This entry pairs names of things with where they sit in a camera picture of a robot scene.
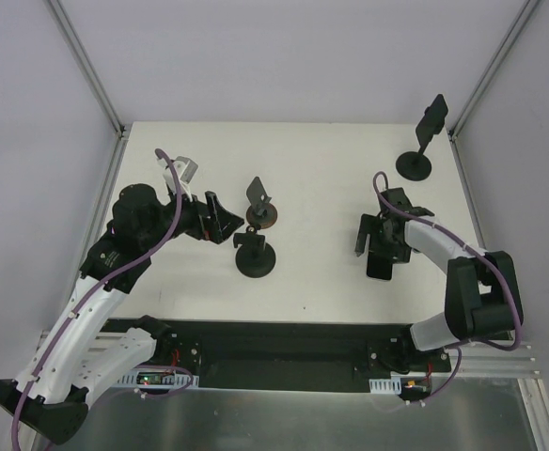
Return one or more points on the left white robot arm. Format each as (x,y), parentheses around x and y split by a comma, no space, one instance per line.
(55,392)

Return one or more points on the aluminium frame post right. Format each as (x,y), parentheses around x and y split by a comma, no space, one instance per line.
(517,27)

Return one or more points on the grey stand with wooden base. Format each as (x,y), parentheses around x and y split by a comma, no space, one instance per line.
(261,212)

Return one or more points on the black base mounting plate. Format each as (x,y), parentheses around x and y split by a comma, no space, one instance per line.
(297,357)

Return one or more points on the left white cable duct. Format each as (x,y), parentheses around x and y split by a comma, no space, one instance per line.
(154,378)

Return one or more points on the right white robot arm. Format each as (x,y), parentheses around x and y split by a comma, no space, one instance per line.
(481,295)

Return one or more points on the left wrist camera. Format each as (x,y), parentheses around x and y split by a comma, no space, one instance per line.
(185,170)

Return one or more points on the black clamp phone stand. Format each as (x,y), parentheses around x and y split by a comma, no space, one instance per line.
(414,165)
(255,257)

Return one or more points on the white cable duct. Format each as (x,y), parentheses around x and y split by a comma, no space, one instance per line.
(400,385)
(154,378)

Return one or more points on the aluminium frame post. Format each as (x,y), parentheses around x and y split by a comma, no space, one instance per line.
(78,51)
(517,27)

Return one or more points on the right white cable duct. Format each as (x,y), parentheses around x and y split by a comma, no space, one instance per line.
(400,385)

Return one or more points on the aluminium frame post left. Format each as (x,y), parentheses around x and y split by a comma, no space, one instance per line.
(78,51)

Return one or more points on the white-edged black phone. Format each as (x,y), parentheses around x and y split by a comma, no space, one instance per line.
(379,267)

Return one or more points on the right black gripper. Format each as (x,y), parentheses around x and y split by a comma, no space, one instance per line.
(384,241)

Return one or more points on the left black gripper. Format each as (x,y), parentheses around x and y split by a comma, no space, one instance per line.
(210,218)

